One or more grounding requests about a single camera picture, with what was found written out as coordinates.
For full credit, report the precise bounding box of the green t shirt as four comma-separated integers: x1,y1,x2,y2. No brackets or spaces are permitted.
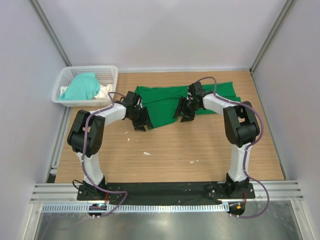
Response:
134,82,241,128

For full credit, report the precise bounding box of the aluminium frame rail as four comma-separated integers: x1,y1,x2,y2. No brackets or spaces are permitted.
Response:
30,180,303,206

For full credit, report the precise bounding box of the white slotted cable duct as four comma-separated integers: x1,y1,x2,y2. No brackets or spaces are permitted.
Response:
41,202,229,214

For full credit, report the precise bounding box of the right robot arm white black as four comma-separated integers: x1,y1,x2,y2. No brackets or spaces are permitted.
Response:
173,81,261,198

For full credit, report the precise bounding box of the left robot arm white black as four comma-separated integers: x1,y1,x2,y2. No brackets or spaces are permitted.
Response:
67,91,154,201

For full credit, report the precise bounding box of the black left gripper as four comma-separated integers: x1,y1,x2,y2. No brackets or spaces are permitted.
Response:
128,106,153,132

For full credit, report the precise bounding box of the white t shirt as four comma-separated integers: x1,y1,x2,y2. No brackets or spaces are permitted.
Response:
60,84,113,100

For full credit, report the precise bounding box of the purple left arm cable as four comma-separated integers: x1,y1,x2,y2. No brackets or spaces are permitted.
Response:
82,91,128,217

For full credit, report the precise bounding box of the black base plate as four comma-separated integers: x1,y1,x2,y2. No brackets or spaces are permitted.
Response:
77,181,256,206

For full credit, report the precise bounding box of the teal t shirt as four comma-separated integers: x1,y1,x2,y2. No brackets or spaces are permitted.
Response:
59,72,100,101

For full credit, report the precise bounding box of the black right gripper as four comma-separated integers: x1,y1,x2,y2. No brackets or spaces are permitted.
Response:
173,96,201,123

